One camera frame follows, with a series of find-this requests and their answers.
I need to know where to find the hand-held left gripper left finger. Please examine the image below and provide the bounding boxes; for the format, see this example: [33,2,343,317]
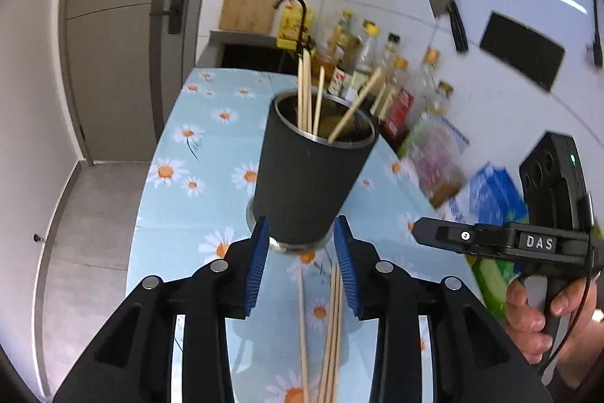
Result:
[54,216,272,403]

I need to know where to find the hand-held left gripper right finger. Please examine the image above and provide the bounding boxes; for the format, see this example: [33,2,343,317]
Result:
[333,215,553,403]

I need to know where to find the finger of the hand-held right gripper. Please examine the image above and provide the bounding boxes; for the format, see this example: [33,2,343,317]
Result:
[413,216,516,258]

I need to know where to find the pile of wooden chopsticks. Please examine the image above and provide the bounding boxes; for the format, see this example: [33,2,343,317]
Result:
[297,264,342,403]

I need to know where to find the black utensil holder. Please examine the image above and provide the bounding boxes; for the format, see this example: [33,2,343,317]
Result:
[253,90,379,253]

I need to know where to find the wooden chopstick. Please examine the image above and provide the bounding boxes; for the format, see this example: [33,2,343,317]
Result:
[297,56,305,131]
[312,67,326,134]
[380,86,398,119]
[328,70,383,143]
[303,51,313,133]
[370,83,387,117]

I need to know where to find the person's right hand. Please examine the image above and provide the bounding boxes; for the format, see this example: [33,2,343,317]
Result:
[505,272,604,387]

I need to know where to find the white and blue bag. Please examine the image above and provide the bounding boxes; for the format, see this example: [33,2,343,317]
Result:
[436,164,529,238]

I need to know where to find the green bag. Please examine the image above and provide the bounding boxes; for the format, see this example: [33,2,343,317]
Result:
[472,256,520,324]

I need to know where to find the blue daisy print tablecloth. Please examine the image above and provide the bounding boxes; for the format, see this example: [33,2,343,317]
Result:
[126,68,477,403]

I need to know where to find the clear bag pink print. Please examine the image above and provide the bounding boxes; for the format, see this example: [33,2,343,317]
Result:
[399,113,471,202]

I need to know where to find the short bottle gold cap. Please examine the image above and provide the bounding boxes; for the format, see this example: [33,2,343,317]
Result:
[433,82,456,117]

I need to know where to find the red label bottle gold cap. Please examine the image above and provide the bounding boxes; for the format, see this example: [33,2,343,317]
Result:
[380,57,416,144]

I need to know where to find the tall bottle gold cap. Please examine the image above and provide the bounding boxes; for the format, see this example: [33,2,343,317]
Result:
[413,48,443,116]

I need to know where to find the clear bottle yellow cap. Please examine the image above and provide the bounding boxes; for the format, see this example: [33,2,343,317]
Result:
[351,20,381,102]

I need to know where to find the large cooking oil bottle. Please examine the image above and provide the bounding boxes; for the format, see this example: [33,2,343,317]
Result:
[323,10,360,76]

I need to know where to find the yellow packet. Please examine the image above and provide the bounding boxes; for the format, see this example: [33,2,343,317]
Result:
[277,3,312,49]

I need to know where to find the grey door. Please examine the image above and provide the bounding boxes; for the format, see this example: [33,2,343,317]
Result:
[63,0,222,164]

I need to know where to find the black cable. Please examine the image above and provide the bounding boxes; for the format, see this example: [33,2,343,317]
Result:
[538,193,596,380]

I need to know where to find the black door lock handle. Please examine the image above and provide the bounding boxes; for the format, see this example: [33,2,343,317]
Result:
[150,0,187,34]

